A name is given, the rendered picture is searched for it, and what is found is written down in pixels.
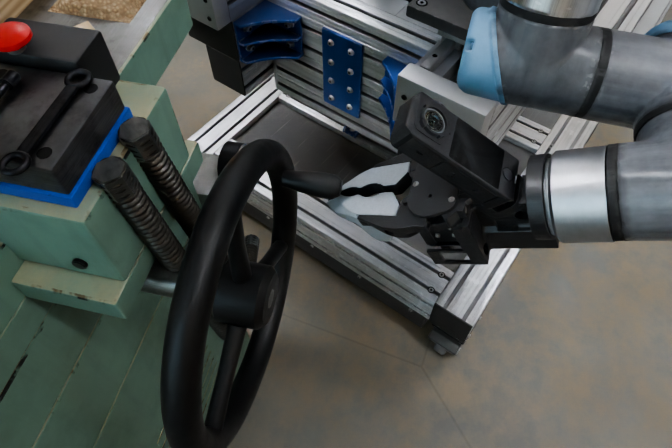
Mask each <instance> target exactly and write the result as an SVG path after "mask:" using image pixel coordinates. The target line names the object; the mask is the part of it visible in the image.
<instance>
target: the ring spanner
mask: <svg viewBox="0 0 672 448"><path fill-rule="evenodd" d="M77 76H85V78H84V79H83V80H82V81H80V82H71V81H72V79H73V78H75V77H77ZM92 79H93V75H92V74H91V72H90V71H88V70H86V69H81V68H80V69H74V70H72V71H70V72H68V73H67V74H66V75H65V77H64V84H65V87H64V88H63V90H62V91H61V92H60V94H59V95H58V96H57V97H56V99H55V100H54V101H53V103H52V104H51V105H50V107H49V108H48V109H47V111H46V112H45V113H44V114H43V116H42V117H41V118H40V120H39V121H38V122H37V124H36V125H35V126H34V128H33V129H32V130H31V131H30V133H29V134H28V135H27V137H26V138H25V139H24V141H23V142H22V143H21V145H20V146H19V147H18V148H17V150H16V151H12V152H9V153H7V154H5V155H4V156H3V157H2V158H1V159H0V173H1V174H2V175H4V176H8V177H14V176H18V175H21V174H23V173H24V172H25V171H27V170H28V169H29V167H30V165H31V162H32V159H31V156H30V155H31V153H32V152H33V151H34V149H35V148H36V147H37V145H38V144H39V143H40V141H41V140H42V139H43V137H44V136H45V135H46V133H47V132H48V130H49V129H50V128H51V126H52V125H53V124H54V122H55V121H56V120H57V118H58V117H59V116H60V114H61V113H62V112H63V110H64V109H65V107H66V106H67V105H68V103H69V102H70V101H71V99H72V98H73V97H74V95H75V94H76V93H77V91H78V90H79V89H83V88H85V87H87V86H88V85H89V84H90V83H91V82H92ZM18 158H21V159H22V160H23V162H22V163H21V164H20V165H19V166H18V167H16V168H13V169H8V168H7V165H8V163H9V162H10V161H12V160H14V159H18Z"/></svg>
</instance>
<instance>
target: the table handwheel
mask: <svg viewBox="0 0 672 448"><path fill-rule="evenodd" d="M284 170H295V168H294V164H293V162H292V159H291V156H290V154H289V153H288V151H287V150H286V149H285V148H284V146H283V145H281V144H280V143H278V142H277V141H274V140H271V139H259V140H255V141H253V142H251V143H249V144H247V145H245V146H244V147H243V148H241V149H240V150H239V151H238V152H237V153H236V154H235V155H234V156H233V157H232V158H231V160H230V161H229V162H228V163H227V165H226V166H225V167H224V169H223V170H222V172H221V173H220V175H219V176H218V178H217V179H216V181H215V183H214V185H213V186H212V188H211V190H210V192H209V194H208V196H207V198H206V200H205V202H204V204H203V206H202V209H201V211H200V213H199V216H198V218H197V220H196V223H195V225H194V228H193V231H192V233H191V236H190V239H189V241H188V244H187V247H186V250H185V253H184V257H183V260H182V263H181V266H180V270H179V271H177V272H171V271H167V270H166V269H165V268H164V267H163V266H162V265H161V264H160V263H159V262H158V260H157V259H156V260H155V262H154V264H153V266H152V268H151V270H150V272H149V274H148V276H147V278H146V280H145V282H144V284H143V287H142V289H141V291H142V292H147V293H151V294H156V295H161V296H165V297H170V298H172V301H171V306H170V310H169V315H168V321H167V326H166V332H165V339H164V346H163V354H162V364H161V380H160V401H161V413H162V420H163V425H164V430H165V434H166V437H167V440H168V443H169V444H170V446H171V448H227V447H228V445H229V444H230V443H231V442H232V440H233V439H234V437H235V436H236V434H237V433H238V431H239V430H240V428H241V426H242V424H243V422H244V421H245V419H246V417H247V415H248V413H249V410H250V408H251V406H252V404H253V402H254V399H255V397H256V394H257V392H258V389H259V387H260V384H261V382H262V379H263V376H264V374H265V371H266V368H267V365H268V362H269V359H270V356H271V353H272V349H273V346H274V343H275V339H276V336H277V332H278V328H279V325H280V321H281V317H282V313H283V308H284V304H285V300H286V295H287V290H288V285H289V280H290V274H291V268H292V262H293V255H294V248H295V239H296V229H297V211H298V192H297V191H295V190H292V189H290V188H286V187H282V183H281V182H282V175H283V172H284ZM266 171H267V173H268V176H269V179H270V184H271V190H272V201H273V224H272V238H271V247H270V248H269V250H268V251H267V252H266V254H265V255H264V257H263V258H262V259H261V260H260V261H259V262H258V263H257V262H252V261H249V258H248V253H247V248H246V244H245V236H244V229H243V221H242V211H243V209H244V207H245V205H246V203H247V200H248V199H249V197H250V195H251V193H252V191H253V189H254V188H255V186H256V184H257V183H258V181H259V180H260V178H261V177H262V176H263V174H264V173H265V172H266ZM227 252H228V257H229V260H227V261H226V262H225V263H224V261H225V258H226V255H227ZM211 313H212V315H213V317H214V319H215V320H216V321H218V322H222V323H227V324H228V325H227V330H226V335H225V340H224V344H223V349H222V354H221V358H220V363H219V368H218V372H217V377H216V380H215V384H214V388H213V392H212V396H211V400H210V404H209V407H208V411H207V415H206V419H205V423H204V419H203V412H202V375H203V363H204V354H205V347H206V340H207V334H208V328H209V323H210V318H211ZM247 328H249V329H253V331H252V334H251V338H250V341H249V344H248V347H247V349H246V352H245V355H244V358H243V360H242V363H241V365H240V368H239V370H238V372H237V375H236V377H235V379H234V375H235V372H236V368H237V364H238V360H239V356H240V353H241V349H242V345H243V341H244V337H245V334H246V330H247ZM233 380H234V381H233Z"/></svg>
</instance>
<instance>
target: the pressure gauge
mask: <svg viewBox="0 0 672 448"><path fill-rule="evenodd" d="M245 145H247V143H239V142H233V141H227V142H226V143H225V144H224V145H223V147H222V148H221V151H220V154H219V158H218V165H217V172H218V176H219V175H220V173H221V172H222V170H223V169H224V167H225V166H226V165H227V163H228V162H229V161H230V160H231V158H232V157H233V156H234V155H235V154H236V153H237V152H238V151H239V150H240V149H241V148H243V147H244V146H245Z"/></svg>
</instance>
